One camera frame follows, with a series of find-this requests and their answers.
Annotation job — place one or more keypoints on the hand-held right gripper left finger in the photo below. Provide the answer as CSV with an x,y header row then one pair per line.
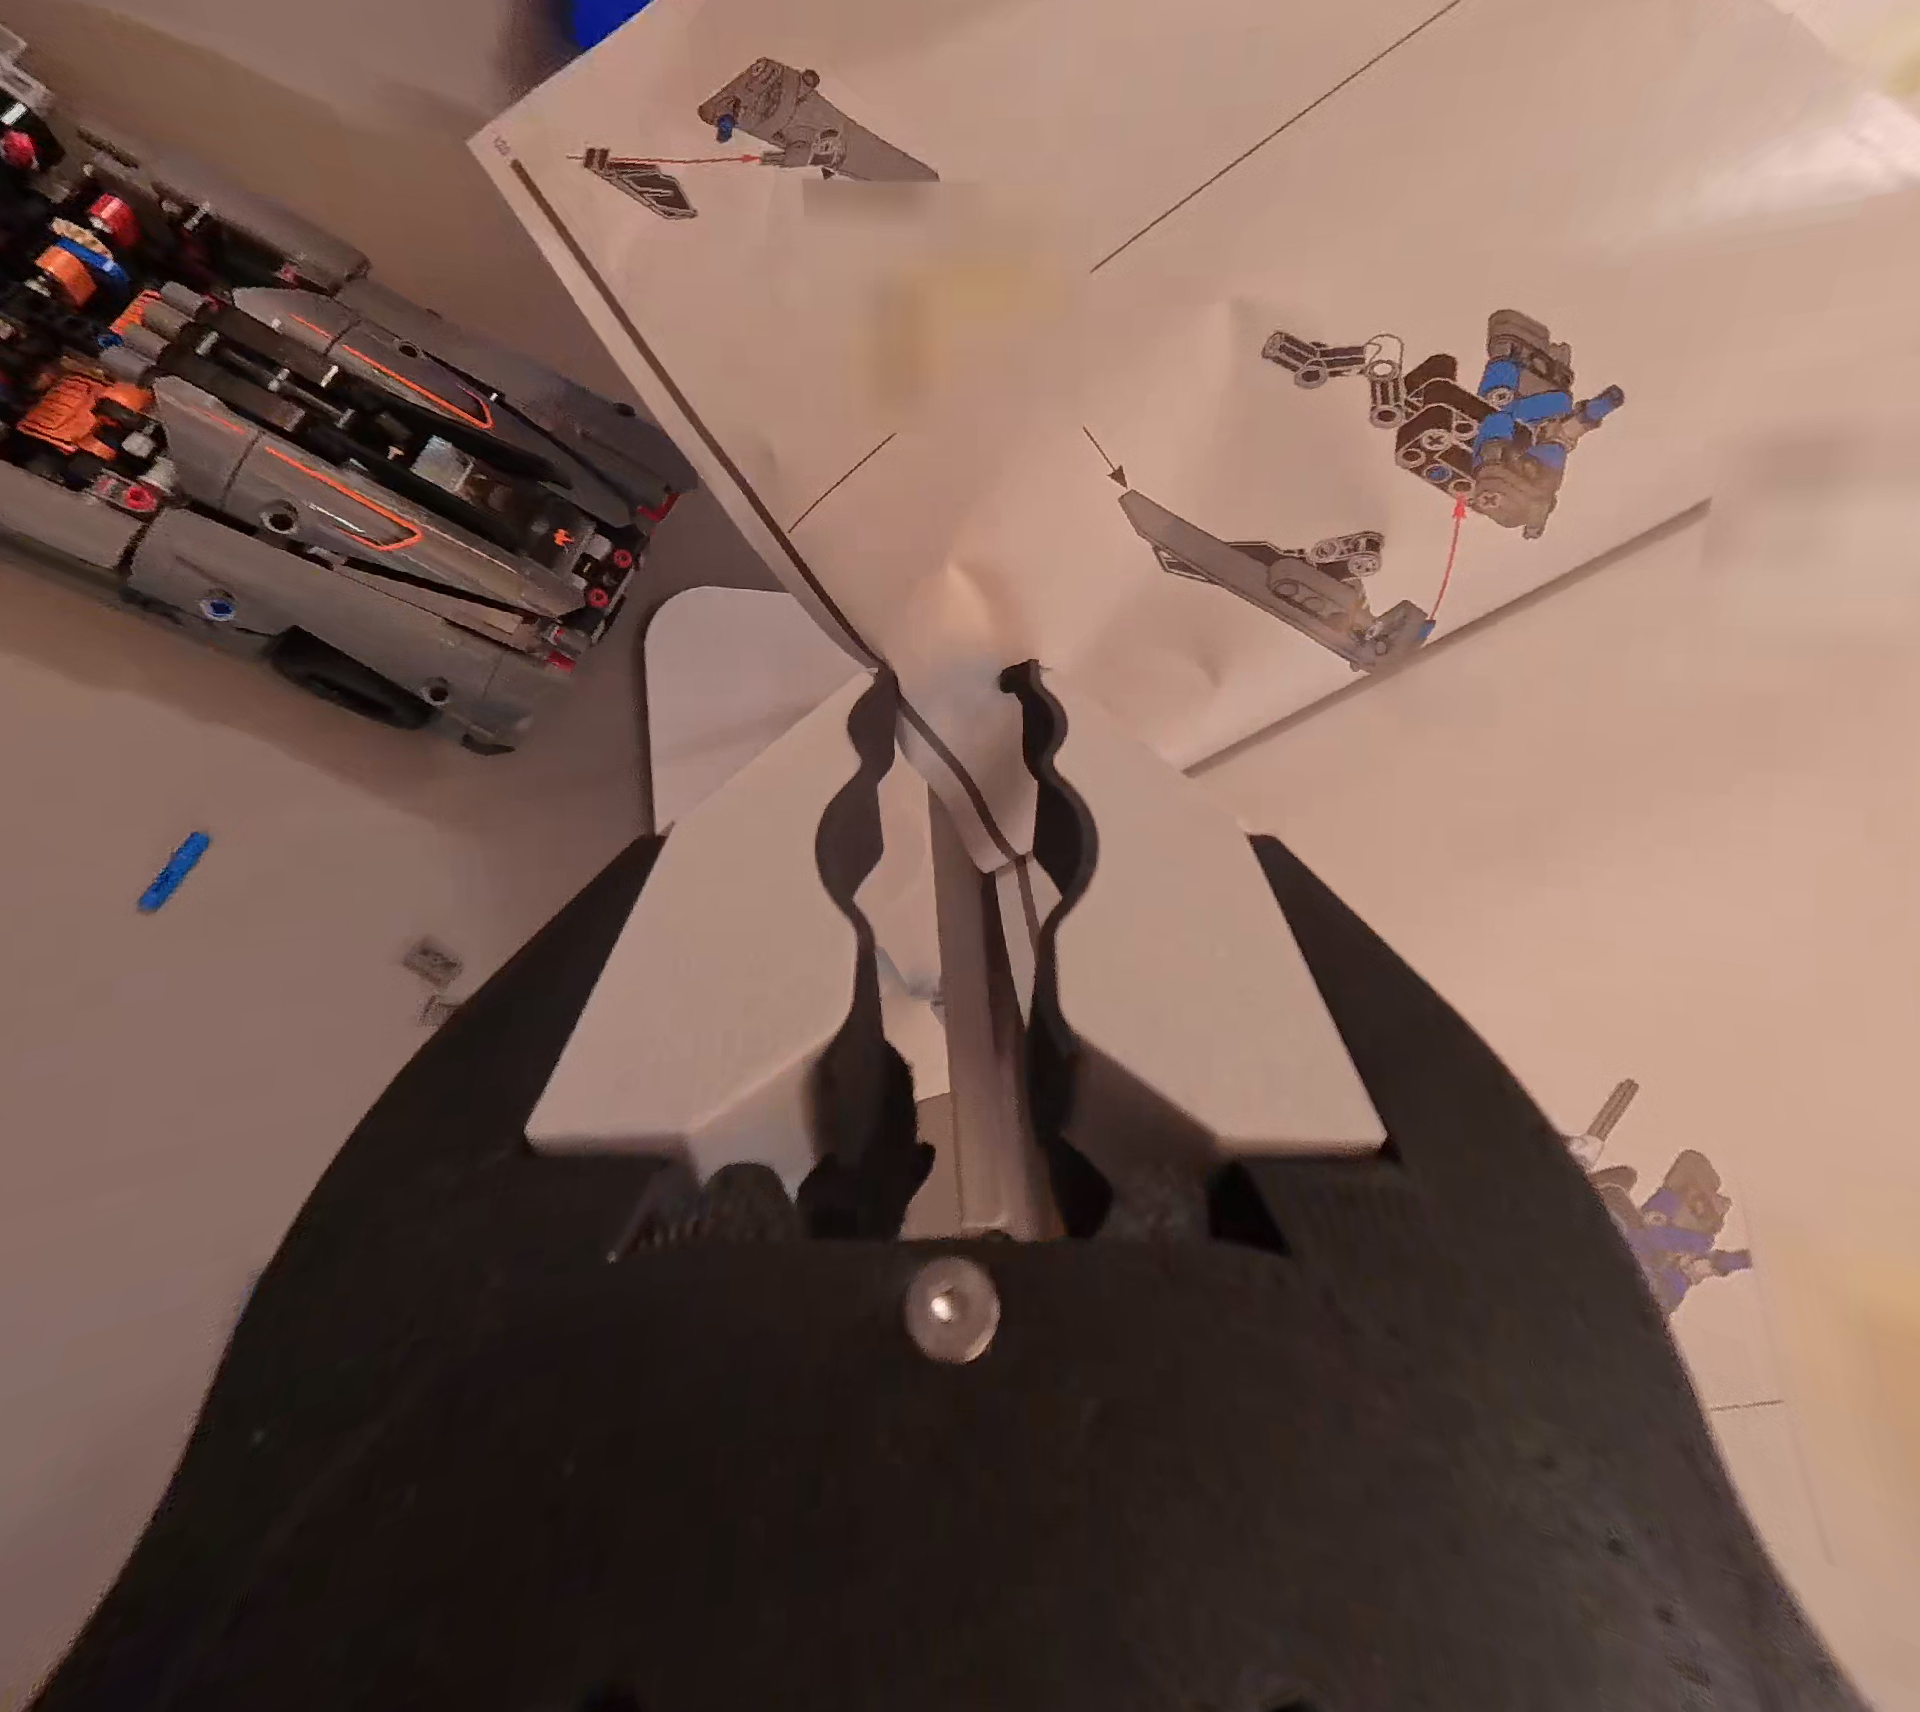
x,y
704,977

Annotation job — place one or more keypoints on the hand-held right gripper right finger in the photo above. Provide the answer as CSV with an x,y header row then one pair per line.
x,y
1214,993

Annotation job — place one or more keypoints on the thick lego instruction booklet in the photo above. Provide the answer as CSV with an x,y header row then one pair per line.
x,y
1200,92

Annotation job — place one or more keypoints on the scattered loose lego pieces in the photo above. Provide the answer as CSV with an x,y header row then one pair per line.
x,y
172,872

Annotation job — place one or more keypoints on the grey lego car model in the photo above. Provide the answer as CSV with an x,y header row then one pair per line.
x,y
330,437

